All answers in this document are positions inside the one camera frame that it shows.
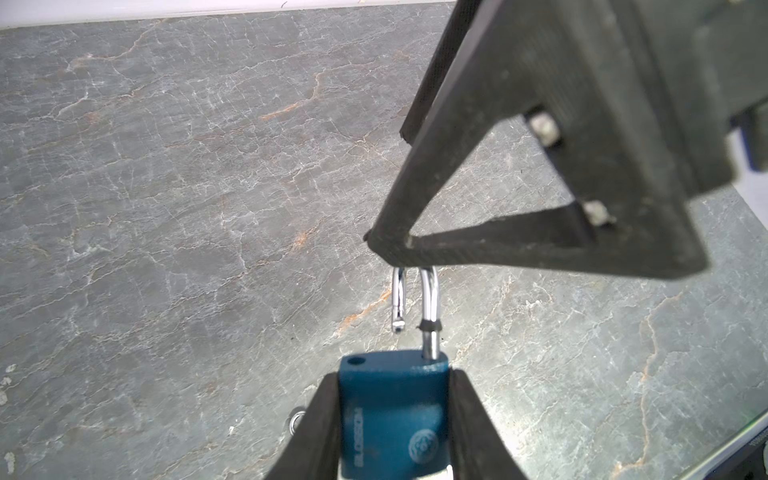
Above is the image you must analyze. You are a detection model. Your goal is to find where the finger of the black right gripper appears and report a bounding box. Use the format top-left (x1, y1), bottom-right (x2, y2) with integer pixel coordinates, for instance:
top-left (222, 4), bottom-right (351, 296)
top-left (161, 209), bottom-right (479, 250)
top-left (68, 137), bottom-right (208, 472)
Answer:
top-left (400, 0), bottom-right (482, 144)

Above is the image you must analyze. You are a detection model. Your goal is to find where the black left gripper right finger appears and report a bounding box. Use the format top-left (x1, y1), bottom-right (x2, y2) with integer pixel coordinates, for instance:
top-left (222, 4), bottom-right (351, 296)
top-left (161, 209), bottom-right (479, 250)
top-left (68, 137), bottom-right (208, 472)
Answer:
top-left (448, 369), bottom-right (527, 480)

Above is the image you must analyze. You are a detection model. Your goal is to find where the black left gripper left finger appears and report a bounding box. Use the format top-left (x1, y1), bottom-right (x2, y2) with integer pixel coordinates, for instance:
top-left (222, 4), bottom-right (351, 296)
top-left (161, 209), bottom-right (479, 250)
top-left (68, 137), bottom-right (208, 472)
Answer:
top-left (266, 372), bottom-right (342, 480)

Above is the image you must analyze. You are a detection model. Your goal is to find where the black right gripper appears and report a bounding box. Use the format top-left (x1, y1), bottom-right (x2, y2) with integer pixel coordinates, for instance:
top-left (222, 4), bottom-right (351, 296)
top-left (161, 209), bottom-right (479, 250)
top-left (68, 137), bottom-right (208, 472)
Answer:
top-left (365, 1), bottom-right (767, 279)

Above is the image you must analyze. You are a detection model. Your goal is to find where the blue padlock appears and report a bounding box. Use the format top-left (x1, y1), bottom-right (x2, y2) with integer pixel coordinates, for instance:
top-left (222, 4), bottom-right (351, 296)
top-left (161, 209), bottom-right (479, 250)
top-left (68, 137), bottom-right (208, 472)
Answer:
top-left (338, 267), bottom-right (450, 479)

